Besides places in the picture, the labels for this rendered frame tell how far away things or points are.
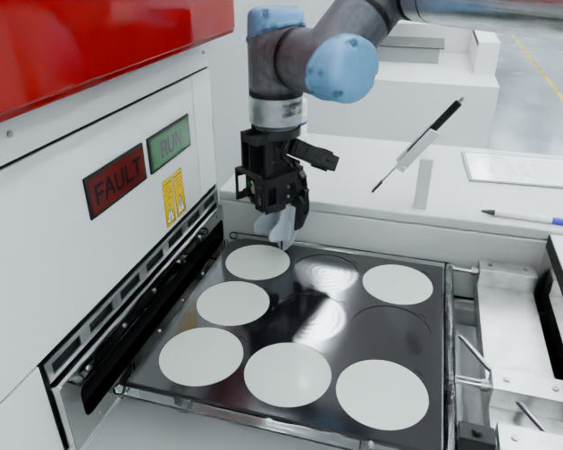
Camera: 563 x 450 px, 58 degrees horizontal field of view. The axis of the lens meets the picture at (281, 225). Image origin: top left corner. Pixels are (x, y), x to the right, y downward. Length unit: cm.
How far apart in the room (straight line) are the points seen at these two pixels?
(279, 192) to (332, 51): 24
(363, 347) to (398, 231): 26
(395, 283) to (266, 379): 26
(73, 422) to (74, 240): 20
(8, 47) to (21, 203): 15
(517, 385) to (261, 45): 50
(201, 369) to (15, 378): 20
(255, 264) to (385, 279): 20
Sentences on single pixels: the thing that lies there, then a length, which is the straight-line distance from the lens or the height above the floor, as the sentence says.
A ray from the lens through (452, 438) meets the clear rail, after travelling 57.
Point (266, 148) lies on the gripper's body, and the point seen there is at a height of 109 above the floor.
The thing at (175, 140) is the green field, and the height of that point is 110.
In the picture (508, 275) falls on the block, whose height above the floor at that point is 91.
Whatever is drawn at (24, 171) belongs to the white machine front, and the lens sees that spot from 50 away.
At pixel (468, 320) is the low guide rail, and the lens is 84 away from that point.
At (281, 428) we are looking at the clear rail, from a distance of 56.
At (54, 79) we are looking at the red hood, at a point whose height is 124.
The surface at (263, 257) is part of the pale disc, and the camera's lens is 81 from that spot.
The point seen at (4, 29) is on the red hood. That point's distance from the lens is 41.
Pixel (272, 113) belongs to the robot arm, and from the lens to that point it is 69.
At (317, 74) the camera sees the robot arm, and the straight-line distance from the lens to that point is 58.
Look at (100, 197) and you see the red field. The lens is 58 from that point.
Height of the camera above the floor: 133
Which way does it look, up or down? 29 degrees down
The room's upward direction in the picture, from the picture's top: straight up
